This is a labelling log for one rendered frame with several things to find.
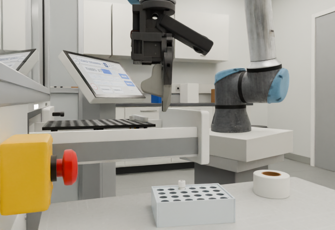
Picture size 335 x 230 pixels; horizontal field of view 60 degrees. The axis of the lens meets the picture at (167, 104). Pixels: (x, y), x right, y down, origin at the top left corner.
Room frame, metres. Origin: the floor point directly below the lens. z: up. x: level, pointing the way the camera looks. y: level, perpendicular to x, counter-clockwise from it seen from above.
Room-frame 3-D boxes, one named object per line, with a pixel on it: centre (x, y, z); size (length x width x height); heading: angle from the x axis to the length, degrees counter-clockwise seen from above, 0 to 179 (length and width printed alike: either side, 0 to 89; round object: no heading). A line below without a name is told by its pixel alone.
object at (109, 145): (0.66, 0.17, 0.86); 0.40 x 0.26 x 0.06; 109
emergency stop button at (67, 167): (0.33, 0.12, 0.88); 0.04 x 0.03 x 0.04; 19
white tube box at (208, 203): (0.48, -0.04, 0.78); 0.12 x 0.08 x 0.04; 99
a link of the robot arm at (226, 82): (1.10, -0.24, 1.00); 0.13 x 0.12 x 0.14; 50
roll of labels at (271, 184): (0.59, -0.21, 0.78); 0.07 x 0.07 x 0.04
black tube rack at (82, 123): (0.66, 0.16, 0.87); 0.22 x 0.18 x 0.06; 109
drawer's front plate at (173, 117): (0.73, -0.03, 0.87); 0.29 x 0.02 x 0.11; 19
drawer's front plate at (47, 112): (0.92, 0.37, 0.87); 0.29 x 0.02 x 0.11; 19
